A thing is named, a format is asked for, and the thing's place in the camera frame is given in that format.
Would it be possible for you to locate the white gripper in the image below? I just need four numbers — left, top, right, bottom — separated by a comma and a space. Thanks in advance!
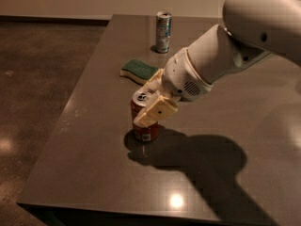
134, 48, 212, 128

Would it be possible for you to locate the red coke can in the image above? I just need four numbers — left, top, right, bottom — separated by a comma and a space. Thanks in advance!
130, 90, 159, 142

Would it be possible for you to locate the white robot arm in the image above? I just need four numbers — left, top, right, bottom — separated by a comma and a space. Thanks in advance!
134, 0, 301, 128

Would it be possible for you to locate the silver blue tall can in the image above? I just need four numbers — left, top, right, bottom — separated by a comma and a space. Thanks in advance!
156, 11, 172, 54

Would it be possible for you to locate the green yellow sponge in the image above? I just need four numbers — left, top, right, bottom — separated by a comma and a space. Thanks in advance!
119, 59, 159, 85

